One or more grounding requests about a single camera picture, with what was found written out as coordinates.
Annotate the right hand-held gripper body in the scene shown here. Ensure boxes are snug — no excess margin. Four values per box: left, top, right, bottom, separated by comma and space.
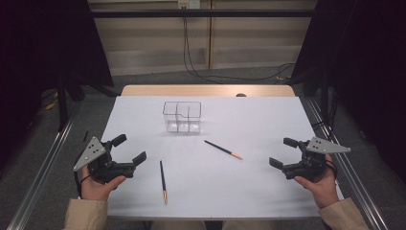
282, 136, 351, 183

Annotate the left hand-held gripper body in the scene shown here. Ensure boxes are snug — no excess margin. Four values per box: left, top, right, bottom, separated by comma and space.
73, 136, 135, 185

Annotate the black pencil with orange end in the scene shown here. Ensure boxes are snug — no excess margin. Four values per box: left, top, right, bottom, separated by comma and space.
204, 139, 243, 161
159, 160, 169, 205

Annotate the clear plastic organizer box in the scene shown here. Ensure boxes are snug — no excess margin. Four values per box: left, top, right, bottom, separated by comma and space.
162, 101, 202, 134

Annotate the person's left hand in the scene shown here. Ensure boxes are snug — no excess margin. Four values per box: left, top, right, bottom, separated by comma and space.
80, 166, 127, 201

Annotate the person's right hand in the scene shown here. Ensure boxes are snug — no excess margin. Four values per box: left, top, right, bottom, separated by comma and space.
293, 154, 340, 209

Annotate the black metal stand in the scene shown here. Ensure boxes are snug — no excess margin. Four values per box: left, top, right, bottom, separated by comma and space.
320, 68, 330, 127
56, 75, 70, 132

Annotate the white table sheet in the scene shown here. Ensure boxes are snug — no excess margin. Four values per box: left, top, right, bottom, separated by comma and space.
100, 95, 345, 220

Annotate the wooden table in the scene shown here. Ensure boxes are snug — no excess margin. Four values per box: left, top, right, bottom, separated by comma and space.
120, 83, 296, 98

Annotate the black curtain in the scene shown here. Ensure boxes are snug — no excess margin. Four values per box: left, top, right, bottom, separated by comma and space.
291, 0, 406, 183
0, 0, 115, 167

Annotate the black horizontal bar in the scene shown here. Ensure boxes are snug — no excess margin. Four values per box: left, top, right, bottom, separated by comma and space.
90, 9, 317, 18

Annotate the right hand-held gripper black cable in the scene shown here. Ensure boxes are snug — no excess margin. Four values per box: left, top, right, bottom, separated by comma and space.
325, 158, 339, 178

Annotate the hand-held gripper black cable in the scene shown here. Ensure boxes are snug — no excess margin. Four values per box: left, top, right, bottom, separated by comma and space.
325, 158, 339, 178
74, 171, 92, 199

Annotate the left hand-held gripper black cable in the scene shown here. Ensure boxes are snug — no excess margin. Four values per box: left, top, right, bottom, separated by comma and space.
74, 171, 92, 199

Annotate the aluminium frame rail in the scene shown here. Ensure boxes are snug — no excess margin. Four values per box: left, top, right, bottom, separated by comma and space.
6, 103, 81, 230
305, 97, 390, 230

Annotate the black wall cable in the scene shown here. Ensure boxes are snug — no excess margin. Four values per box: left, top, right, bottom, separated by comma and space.
182, 15, 224, 85
185, 15, 296, 81

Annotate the white wall socket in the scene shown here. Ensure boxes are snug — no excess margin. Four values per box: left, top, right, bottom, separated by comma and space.
177, 0, 201, 10

